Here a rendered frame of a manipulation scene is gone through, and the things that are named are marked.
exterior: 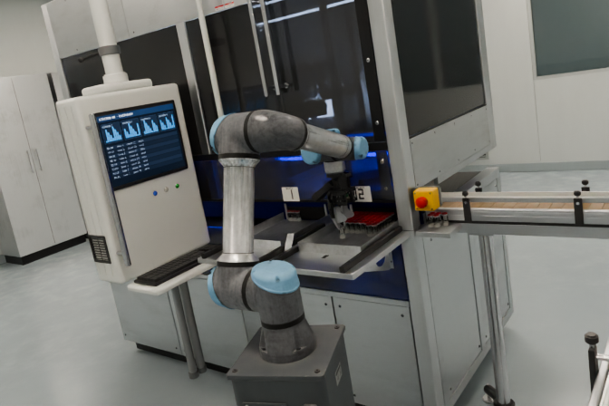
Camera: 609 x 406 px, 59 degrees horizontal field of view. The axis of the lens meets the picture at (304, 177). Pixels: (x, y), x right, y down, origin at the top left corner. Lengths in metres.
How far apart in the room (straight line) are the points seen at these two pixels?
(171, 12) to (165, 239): 1.00
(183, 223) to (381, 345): 0.99
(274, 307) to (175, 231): 1.11
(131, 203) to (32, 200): 4.37
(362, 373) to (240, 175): 1.21
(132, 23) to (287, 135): 1.49
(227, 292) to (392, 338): 0.93
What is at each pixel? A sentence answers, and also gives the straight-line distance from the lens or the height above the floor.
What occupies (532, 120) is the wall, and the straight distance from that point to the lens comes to 6.53.
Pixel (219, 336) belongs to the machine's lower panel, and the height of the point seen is 0.27.
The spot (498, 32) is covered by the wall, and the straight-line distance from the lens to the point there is 6.54.
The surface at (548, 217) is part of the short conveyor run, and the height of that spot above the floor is 0.91.
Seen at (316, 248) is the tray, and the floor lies 0.90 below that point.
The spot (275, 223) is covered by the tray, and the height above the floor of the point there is 0.88.
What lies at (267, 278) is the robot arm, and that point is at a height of 1.01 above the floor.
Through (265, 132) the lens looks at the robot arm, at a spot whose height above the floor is 1.36.
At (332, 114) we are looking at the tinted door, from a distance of 2.03.
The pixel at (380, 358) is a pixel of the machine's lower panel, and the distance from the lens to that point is 2.29.
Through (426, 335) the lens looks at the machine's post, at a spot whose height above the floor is 0.47.
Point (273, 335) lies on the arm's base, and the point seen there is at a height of 0.86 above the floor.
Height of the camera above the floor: 1.48
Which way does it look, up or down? 11 degrees down
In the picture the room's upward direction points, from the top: 10 degrees counter-clockwise
